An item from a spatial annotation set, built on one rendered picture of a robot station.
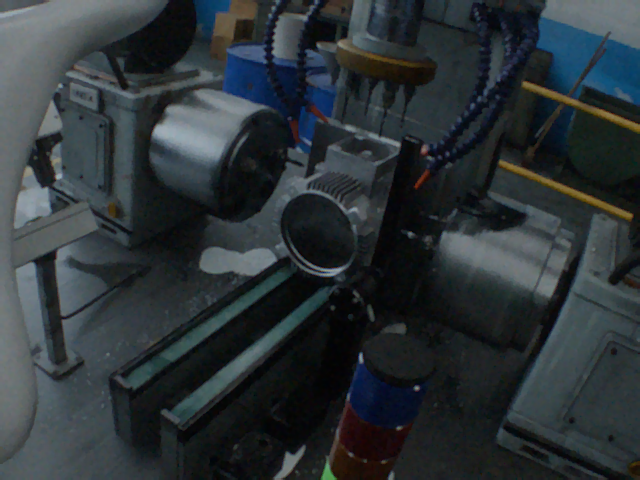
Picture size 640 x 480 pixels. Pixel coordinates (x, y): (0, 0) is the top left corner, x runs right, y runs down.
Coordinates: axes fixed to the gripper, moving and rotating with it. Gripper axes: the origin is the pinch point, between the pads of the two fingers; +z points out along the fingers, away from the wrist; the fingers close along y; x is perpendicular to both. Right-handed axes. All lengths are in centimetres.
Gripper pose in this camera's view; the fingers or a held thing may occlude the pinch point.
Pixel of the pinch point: (44, 173)
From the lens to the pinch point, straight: 89.2
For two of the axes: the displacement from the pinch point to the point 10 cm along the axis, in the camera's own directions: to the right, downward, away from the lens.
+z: 3.7, 9.1, 1.7
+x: -7.8, 2.1, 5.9
